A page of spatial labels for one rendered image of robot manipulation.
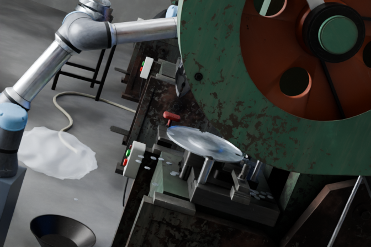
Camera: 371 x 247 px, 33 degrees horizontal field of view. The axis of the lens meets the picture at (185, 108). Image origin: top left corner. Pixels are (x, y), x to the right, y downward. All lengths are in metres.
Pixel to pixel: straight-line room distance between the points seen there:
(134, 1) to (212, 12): 7.12
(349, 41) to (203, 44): 0.38
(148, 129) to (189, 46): 2.18
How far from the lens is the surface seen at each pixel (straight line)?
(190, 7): 1.68
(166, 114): 2.55
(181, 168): 2.25
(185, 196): 2.13
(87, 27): 2.25
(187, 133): 2.32
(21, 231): 2.97
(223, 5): 1.69
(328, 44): 1.69
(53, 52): 2.37
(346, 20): 1.70
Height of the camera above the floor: 1.42
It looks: 14 degrees down
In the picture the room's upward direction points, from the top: 20 degrees clockwise
